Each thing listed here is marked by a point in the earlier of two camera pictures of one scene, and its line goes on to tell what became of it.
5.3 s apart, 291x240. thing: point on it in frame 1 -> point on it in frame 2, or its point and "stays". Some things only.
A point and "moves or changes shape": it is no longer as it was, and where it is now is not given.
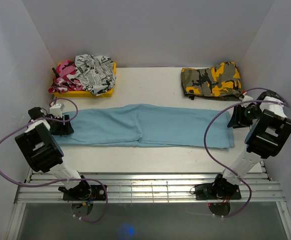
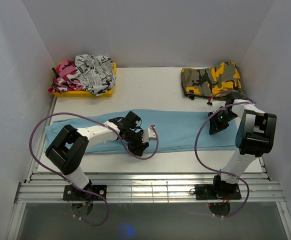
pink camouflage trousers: [66, 78] stays
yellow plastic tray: [87, 93] stays
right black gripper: [237, 118] -> [215, 127]
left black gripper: [65, 129] -> [137, 149]
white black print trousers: [96, 73] stays
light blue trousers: [150, 124] moves or changes shape
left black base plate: [98, 193] stays
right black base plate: [208, 192] stays
